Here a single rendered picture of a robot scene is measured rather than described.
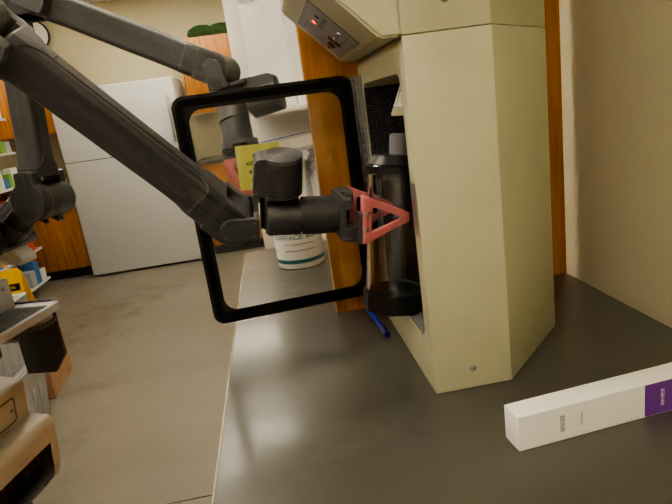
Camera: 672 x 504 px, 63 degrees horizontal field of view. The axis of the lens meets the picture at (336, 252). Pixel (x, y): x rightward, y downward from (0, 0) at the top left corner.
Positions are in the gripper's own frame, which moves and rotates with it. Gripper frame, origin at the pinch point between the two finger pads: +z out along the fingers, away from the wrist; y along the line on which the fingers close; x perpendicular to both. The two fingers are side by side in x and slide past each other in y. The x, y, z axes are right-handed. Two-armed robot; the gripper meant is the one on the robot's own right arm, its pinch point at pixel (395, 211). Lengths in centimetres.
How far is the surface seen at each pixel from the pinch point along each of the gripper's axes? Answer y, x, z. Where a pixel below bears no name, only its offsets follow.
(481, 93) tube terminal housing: -15.0, -16.8, 6.6
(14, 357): 179, 93, -135
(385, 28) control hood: -14.7, -24.1, -5.4
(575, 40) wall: 21, -28, 40
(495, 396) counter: -18.0, 22.5, 9.3
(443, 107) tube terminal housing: -14.8, -15.2, 1.9
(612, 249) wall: 10.3, 10.6, 44.9
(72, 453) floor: 154, 131, -106
